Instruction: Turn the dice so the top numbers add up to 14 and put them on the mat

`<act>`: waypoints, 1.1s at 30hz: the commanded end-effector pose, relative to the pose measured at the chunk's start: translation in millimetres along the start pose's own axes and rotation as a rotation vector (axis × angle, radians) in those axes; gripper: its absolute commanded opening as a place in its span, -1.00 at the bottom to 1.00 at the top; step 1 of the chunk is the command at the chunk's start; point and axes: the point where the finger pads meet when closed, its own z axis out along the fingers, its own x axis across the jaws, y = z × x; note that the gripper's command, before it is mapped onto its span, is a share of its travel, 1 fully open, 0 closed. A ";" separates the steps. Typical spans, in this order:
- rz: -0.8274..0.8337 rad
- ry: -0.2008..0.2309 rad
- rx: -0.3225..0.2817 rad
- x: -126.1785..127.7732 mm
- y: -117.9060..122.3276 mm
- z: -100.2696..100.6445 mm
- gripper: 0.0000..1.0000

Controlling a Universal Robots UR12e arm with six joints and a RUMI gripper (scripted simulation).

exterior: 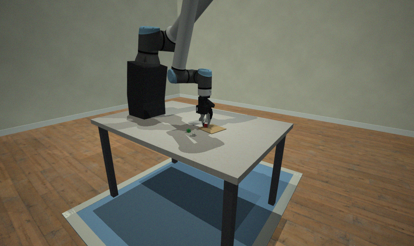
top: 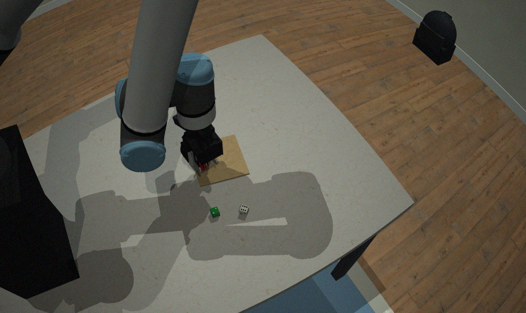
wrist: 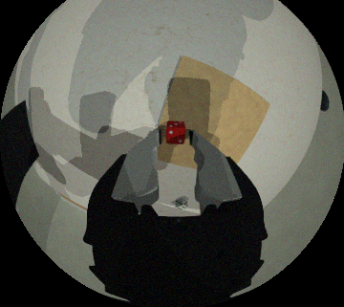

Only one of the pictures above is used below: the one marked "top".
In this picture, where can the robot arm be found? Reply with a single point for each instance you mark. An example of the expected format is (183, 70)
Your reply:
(160, 76)

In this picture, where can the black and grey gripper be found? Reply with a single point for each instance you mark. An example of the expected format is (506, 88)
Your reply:
(201, 146)

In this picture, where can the green die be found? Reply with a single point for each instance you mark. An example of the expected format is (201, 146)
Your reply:
(215, 212)

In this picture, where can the white die with black pips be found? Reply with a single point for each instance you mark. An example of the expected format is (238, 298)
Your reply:
(244, 210)

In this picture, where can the tan square mat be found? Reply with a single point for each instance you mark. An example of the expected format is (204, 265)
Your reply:
(230, 165)

